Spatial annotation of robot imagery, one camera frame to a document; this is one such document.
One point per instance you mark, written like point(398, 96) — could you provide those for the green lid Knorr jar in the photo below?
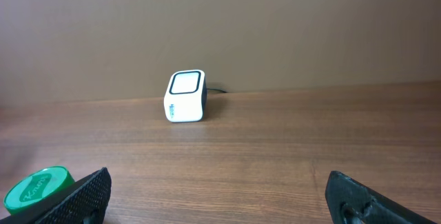
point(37, 186)

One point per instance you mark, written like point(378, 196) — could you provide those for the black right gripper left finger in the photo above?
point(85, 201)

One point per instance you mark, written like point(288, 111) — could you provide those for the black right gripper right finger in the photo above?
point(352, 202)

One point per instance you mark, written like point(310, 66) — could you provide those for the white barcode scanner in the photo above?
point(186, 96)

